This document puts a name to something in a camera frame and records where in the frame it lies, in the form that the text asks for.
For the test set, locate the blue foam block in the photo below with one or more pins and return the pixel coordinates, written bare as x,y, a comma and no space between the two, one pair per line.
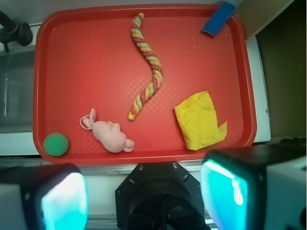
219,19

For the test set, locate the multicolour twisted rope toy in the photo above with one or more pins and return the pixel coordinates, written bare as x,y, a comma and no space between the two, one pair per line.
153,61

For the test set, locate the yellow folded cloth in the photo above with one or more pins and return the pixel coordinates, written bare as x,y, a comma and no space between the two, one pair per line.
198,122

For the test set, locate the green textured ball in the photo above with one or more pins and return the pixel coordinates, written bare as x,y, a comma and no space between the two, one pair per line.
56,144

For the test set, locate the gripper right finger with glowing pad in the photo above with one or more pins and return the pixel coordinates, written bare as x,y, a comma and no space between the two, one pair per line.
261,187

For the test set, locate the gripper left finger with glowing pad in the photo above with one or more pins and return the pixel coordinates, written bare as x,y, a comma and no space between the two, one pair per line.
49,197

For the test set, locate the black octagonal mount plate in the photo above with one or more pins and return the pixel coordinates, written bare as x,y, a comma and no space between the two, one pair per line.
160,196

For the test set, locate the clear plastic bin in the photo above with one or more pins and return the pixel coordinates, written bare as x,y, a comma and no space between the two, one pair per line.
16,90

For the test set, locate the pink plush bunny toy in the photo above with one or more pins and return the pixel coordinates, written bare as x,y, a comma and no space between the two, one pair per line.
109,134

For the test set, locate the red plastic tray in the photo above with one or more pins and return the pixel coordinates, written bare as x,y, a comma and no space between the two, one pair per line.
86,58

